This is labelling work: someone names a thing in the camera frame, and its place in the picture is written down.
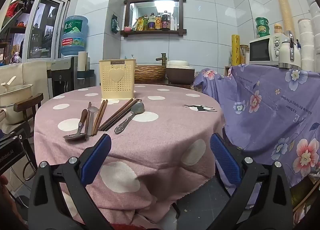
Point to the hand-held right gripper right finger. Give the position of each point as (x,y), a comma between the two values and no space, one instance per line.
(225,160)

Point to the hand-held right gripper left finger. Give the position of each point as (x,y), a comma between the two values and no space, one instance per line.
(96,160)

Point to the slim steel spoon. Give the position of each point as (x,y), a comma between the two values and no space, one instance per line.
(92,122)

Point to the large steel spoon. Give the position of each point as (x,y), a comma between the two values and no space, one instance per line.
(137,110)

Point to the cream plastic utensil holder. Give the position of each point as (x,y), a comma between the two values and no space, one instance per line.
(117,82)

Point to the cream enamel pot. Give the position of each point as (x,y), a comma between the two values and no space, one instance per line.
(15,102)

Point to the dark wooden chair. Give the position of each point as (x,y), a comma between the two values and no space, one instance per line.
(28,103)

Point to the purple floral cloth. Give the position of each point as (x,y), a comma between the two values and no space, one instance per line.
(265,110)

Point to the pink polka dot tablecloth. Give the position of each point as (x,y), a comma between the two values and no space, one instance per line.
(160,145)

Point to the beige cloth cover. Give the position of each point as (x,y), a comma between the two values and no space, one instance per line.
(30,72)

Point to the water dispenser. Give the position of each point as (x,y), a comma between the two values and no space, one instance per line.
(63,77)

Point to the brown pot with cream lid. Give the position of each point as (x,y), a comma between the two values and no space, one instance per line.
(180,74)

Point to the wicker wash basin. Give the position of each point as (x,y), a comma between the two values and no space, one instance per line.
(149,73)

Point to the yellow roll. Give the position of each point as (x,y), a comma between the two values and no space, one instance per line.
(235,50)

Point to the white microwave oven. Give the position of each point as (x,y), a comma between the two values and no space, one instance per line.
(260,51)

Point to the bronze faucet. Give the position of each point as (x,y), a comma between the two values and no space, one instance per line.
(163,59)

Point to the white electric kettle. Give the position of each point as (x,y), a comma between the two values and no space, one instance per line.
(290,55)

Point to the blue water jug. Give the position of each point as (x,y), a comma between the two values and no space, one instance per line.
(74,35)

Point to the glass door cabinet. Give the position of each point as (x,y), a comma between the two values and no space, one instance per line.
(45,22)

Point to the green instant noodle cups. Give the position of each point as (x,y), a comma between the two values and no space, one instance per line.
(262,26)

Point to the stack of white cups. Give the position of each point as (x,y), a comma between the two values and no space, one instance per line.
(306,45)

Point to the dark wooden mirror shelf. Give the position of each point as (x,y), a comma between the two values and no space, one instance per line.
(127,15)

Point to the dark soy sauce bottle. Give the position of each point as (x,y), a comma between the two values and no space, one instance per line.
(165,21)

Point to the tall stack of paper cups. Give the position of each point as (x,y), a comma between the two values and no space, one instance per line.
(285,10)

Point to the green wall holder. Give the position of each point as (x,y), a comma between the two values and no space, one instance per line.
(115,25)

